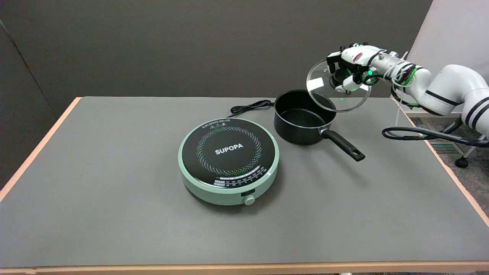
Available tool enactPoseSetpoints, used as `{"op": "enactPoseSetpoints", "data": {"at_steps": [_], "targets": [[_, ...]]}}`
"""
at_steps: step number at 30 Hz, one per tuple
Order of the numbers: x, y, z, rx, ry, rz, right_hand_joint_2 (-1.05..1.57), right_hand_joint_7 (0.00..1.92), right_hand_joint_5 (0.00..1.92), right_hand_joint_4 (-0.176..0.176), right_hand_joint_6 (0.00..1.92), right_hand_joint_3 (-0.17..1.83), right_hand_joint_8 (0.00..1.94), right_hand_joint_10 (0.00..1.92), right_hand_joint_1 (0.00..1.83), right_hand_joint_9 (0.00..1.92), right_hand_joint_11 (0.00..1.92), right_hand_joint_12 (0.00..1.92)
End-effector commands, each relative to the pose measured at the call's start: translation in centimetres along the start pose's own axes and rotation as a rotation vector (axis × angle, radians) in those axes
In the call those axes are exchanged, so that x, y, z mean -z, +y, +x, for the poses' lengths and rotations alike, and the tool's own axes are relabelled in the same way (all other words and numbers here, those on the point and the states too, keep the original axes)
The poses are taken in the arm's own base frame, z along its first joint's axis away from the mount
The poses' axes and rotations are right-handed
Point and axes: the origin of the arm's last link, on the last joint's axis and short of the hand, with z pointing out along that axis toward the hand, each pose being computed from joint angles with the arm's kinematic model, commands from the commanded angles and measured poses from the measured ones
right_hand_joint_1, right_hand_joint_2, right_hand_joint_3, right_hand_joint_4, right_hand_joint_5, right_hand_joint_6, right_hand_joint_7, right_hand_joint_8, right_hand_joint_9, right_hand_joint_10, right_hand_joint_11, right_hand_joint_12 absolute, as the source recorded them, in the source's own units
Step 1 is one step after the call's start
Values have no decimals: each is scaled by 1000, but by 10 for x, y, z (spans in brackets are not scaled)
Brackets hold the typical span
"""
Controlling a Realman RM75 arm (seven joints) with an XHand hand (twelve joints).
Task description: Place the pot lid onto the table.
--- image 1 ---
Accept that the green round induction cooker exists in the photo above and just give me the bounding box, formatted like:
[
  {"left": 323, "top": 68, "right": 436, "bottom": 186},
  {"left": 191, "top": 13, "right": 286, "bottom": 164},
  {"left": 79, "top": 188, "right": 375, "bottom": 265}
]
[{"left": 178, "top": 118, "right": 280, "bottom": 206}]

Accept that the floor vent grille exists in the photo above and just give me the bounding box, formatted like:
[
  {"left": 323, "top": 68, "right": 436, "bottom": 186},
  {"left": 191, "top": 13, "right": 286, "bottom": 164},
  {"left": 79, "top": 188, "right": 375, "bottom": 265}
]
[{"left": 430, "top": 142, "right": 460, "bottom": 154}]

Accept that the black saucepan with handle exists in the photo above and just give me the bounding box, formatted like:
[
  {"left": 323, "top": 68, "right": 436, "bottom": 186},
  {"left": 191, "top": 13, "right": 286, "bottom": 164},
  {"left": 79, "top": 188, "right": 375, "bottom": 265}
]
[{"left": 274, "top": 90, "right": 366, "bottom": 162}]

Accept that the black cooker power cord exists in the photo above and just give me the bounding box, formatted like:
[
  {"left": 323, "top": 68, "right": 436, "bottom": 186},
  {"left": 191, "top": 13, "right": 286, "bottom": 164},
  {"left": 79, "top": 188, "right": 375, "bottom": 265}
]
[{"left": 228, "top": 100, "right": 275, "bottom": 118}]

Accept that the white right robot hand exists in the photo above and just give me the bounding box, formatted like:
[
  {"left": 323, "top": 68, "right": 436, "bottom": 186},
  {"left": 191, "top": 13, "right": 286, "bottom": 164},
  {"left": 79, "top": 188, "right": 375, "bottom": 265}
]
[{"left": 326, "top": 43, "right": 387, "bottom": 95}]

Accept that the metal stand with caster wheel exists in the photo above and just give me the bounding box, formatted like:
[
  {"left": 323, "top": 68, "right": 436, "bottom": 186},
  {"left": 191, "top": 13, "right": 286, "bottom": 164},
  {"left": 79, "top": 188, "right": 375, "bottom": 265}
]
[{"left": 442, "top": 116, "right": 487, "bottom": 168}]

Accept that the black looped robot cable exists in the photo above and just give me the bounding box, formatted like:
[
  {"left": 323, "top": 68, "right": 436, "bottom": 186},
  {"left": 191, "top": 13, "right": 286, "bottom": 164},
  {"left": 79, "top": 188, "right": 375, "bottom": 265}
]
[{"left": 382, "top": 126, "right": 489, "bottom": 148}]

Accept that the glass pot lid black knob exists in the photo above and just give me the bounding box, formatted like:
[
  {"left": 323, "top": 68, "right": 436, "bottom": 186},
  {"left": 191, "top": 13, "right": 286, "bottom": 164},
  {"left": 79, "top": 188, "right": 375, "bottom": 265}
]
[{"left": 306, "top": 58, "right": 371, "bottom": 113}]

